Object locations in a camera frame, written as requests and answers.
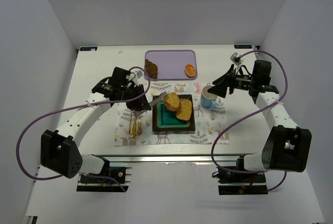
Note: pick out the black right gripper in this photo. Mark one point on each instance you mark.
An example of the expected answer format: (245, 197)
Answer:
(231, 83)

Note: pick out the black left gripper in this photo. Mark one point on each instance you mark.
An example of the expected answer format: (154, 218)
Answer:
(139, 99)

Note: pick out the silver metal tongs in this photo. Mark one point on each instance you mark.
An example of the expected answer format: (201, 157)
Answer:
(163, 96)

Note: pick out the crusty yellow bread slice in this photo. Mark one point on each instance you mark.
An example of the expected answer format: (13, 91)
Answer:
(172, 102)

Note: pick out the yellow herb bread slice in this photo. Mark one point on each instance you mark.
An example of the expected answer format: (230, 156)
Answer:
(184, 113)

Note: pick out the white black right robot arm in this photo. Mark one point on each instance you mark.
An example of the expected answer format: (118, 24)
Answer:
(287, 146)

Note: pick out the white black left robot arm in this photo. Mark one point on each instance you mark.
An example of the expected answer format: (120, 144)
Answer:
(60, 148)

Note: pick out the dark brown bread slice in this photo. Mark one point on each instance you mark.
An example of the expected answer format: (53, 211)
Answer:
(151, 69)

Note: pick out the light blue mug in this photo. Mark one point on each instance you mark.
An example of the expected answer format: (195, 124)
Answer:
(208, 100)

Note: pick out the right blue corner label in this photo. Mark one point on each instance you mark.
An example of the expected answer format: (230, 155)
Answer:
(242, 46)

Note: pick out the blue corner label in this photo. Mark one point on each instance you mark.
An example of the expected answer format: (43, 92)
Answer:
(242, 46)
(92, 48)

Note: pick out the small orange round bun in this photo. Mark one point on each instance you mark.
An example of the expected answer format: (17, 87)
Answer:
(190, 71)

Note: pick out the animal print placemat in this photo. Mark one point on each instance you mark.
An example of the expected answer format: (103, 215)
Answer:
(209, 123)

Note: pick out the gold fork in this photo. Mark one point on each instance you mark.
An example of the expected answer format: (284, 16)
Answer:
(139, 130)

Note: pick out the gold knife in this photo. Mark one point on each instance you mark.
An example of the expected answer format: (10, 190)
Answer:
(134, 131)

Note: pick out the gold spoon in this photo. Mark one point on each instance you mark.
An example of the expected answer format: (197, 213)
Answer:
(130, 124)

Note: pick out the black teal square plate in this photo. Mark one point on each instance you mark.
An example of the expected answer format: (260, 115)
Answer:
(165, 120)

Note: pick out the left blue corner label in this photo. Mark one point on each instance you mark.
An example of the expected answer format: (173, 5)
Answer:
(92, 48)

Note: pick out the lilac rectangular tray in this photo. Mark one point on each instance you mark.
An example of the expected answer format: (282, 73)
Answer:
(171, 64)

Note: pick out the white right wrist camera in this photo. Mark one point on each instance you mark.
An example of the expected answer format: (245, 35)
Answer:
(236, 59)

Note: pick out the aluminium rail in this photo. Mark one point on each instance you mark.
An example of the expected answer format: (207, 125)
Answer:
(159, 158)

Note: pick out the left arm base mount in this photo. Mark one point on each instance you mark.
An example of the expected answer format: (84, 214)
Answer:
(117, 180)

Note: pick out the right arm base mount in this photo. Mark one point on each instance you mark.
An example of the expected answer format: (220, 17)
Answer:
(240, 184)

